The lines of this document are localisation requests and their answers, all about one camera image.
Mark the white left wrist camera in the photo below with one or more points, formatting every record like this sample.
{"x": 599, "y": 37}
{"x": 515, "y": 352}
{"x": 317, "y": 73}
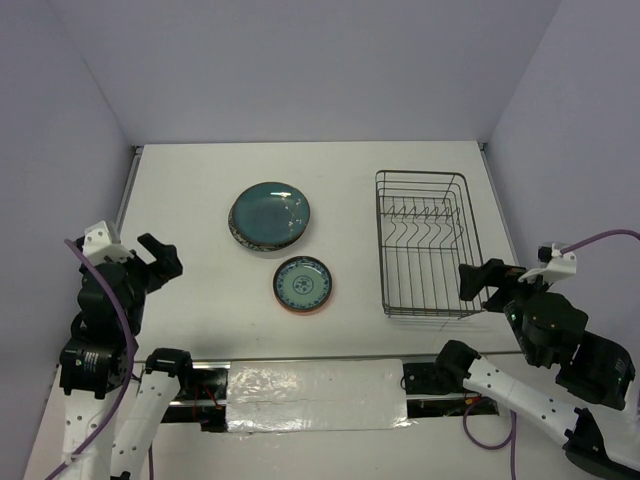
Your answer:
{"x": 102, "y": 244}

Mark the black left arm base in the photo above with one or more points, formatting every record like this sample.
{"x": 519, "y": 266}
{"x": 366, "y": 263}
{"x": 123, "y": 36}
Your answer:
{"x": 207, "y": 385}

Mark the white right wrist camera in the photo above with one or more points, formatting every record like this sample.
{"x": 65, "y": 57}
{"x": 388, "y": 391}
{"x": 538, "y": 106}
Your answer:
{"x": 557, "y": 262}

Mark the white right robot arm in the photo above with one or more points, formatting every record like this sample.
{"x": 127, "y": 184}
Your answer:
{"x": 579, "y": 388}

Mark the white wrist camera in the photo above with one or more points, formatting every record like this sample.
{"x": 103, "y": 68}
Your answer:
{"x": 102, "y": 244}
{"x": 557, "y": 262}

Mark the grey wire dish rack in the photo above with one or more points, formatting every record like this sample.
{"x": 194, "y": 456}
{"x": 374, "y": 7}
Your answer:
{"x": 426, "y": 229}

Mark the small teal patterned plate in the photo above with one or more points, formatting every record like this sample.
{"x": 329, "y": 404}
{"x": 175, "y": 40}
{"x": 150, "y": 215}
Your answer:
{"x": 302, "y": 265}

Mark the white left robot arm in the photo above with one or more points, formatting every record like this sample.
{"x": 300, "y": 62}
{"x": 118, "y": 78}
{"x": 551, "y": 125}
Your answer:
{"x": 113, "y": 412}

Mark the silver foil tape sheet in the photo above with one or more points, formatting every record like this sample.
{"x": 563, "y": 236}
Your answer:
{"x": 342, "y": 395}

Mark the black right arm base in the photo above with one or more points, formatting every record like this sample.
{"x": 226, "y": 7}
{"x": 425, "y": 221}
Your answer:
{"x": 427, "y": 380}

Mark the large teal glazed plate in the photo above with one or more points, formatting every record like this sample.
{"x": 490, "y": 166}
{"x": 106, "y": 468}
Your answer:
{"x": 270, "y": 214}

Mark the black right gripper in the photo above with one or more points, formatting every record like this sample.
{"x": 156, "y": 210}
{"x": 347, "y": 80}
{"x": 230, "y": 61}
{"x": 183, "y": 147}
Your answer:
{"x": 494, "y": 271}

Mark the aluminium table edge rail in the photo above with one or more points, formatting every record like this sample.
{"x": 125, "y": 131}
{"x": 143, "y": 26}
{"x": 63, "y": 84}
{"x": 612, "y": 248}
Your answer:
{"x": 110, "y": 310}

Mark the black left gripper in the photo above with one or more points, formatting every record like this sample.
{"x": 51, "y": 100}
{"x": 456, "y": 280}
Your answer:
{"x": 166, "y": 265}

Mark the small orange plate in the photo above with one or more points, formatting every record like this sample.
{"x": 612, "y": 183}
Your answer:
{"x": 302, "y": 295}

